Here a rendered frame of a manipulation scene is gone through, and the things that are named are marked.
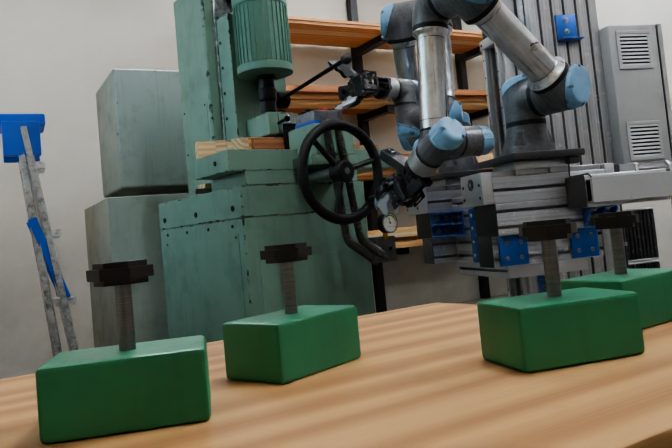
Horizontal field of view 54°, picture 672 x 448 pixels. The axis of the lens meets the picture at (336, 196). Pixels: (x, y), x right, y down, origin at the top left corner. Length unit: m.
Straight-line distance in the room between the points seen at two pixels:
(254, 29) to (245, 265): 0.73
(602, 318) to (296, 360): 0.25
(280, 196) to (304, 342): 1.35
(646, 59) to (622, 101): 0.17
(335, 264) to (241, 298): 0.31
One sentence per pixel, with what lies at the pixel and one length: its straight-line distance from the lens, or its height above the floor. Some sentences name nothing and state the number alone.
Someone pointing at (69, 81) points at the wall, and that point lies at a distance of 4.41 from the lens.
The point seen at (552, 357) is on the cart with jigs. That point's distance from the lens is 0.54.
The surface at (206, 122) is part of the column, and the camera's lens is 2.25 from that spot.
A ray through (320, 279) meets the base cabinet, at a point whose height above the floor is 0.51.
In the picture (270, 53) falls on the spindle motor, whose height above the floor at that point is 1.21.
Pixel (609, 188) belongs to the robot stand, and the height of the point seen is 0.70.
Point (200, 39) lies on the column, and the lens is 2.32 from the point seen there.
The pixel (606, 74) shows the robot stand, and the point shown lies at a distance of 2.38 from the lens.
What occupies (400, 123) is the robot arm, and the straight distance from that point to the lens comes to 2.20.
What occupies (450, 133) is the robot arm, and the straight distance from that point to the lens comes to 1.55.
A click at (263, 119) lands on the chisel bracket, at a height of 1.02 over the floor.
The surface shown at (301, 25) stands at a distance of 4.45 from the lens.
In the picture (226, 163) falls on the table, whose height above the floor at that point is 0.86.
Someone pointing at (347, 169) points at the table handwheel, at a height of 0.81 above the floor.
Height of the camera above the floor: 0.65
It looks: 3 degrees up
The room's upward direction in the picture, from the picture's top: 5 degrees counter-clockwise
